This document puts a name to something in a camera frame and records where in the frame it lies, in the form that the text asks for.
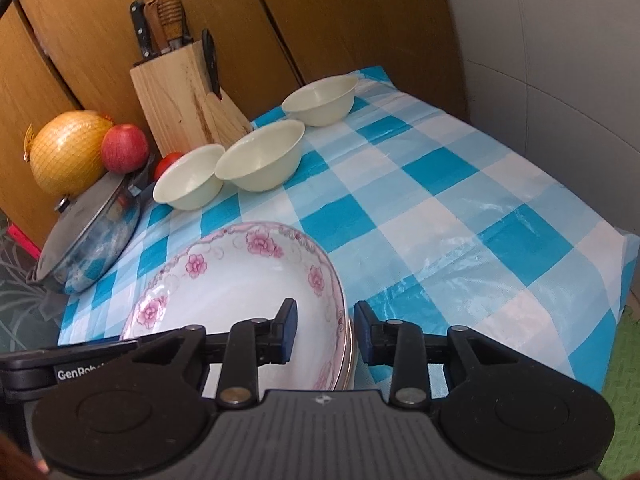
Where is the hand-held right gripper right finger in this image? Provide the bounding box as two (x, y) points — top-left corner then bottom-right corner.
(355, 301), (507, 407)

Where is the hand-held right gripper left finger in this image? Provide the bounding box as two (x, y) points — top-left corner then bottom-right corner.
(135, 299), (299, 407)

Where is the white plate with pink flower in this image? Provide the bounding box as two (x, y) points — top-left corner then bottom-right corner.
(340, 317), (358, 392)

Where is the gold rim flower plate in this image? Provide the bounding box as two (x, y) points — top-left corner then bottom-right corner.
(335, 312), (355, 392)

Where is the pink flower border plate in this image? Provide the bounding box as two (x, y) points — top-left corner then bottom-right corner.
(120, 221), (349, 392)

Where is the cream plastic bowl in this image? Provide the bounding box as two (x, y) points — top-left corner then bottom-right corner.
(215, 120), (306, 194)
(152, 144), (226, 211)
(282, 75), (360, 128)

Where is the red board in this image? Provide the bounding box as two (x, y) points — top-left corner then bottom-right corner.
(7, 223), (44, 257)

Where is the steel cooking pot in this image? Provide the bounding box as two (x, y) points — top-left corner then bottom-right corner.
(27, 152), (157, 295)

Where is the glass pot lid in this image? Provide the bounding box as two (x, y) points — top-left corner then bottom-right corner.
(37, 172), (134, 282)

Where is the blue checked tablecloth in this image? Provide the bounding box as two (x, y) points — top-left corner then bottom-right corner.
(57, 65), (629, 397)

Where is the red tomato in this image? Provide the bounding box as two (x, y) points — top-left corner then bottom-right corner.
(154, 152), (185, 181)

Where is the pomelo in yellow net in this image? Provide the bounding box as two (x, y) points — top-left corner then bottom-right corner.
(24, 110), (115, 197)

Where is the red apple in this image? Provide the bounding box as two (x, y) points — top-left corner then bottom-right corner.
(101, 124), (150, 174)

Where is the wooden knife block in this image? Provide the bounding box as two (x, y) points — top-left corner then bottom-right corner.
(130, 44), (254, 157)

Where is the green foam floor mat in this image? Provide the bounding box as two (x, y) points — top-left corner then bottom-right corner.
(594, 305), (640, 480)

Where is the wooden cabinet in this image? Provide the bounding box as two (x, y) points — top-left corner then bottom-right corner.
(0, 0), (469, 252)

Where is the brown handle knife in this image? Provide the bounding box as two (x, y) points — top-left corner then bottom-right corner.
(144, 1), (164, 57)

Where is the ribbed wooden handle knife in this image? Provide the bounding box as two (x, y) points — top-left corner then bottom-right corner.
(156, 0), (194, 54)

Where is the black riveted handle knife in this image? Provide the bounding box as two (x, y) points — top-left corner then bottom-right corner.
(130, 0), (155, 60)

